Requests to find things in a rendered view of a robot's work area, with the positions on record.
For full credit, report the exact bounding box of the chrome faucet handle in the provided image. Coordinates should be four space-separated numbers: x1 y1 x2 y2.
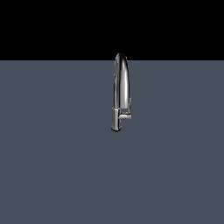
118 97 133 121

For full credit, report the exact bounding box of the chrome gooseneck faucet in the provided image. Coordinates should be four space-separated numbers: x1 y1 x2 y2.
110 52 130 133

